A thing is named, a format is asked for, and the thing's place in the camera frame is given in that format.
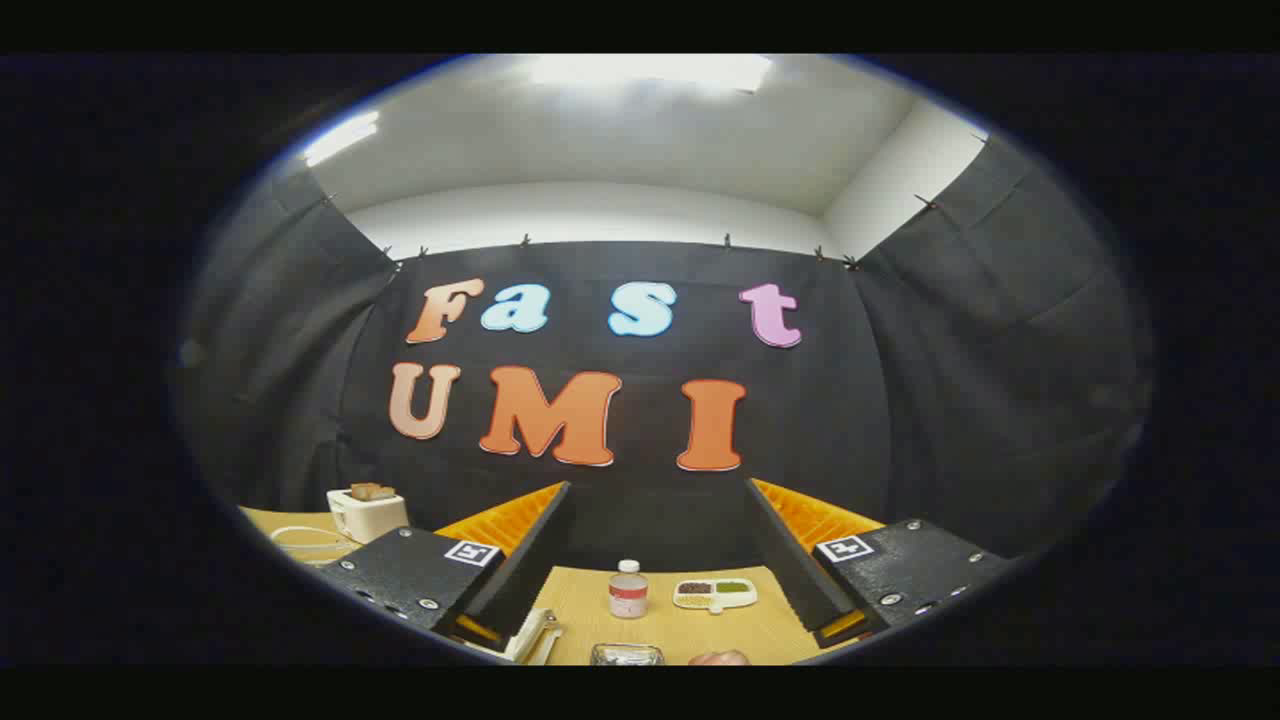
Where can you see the ceiling light panel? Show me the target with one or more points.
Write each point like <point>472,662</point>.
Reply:
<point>342,138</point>
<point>650,70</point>

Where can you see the white divided snack dish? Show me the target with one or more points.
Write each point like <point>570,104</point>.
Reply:
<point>714,598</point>

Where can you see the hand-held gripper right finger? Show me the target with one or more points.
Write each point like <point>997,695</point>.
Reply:
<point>790,560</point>

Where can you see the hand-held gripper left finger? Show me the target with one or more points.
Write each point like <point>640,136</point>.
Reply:
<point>520,560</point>

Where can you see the clear plastic bottle red label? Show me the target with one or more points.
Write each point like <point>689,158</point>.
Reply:
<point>628,596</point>

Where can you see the white toaster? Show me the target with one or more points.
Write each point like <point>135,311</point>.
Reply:
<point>372,518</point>

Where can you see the toasted bread slice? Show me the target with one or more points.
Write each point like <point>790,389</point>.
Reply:
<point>370,491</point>

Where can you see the black backdrop cloth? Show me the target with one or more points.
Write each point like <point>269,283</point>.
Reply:
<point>900,400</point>

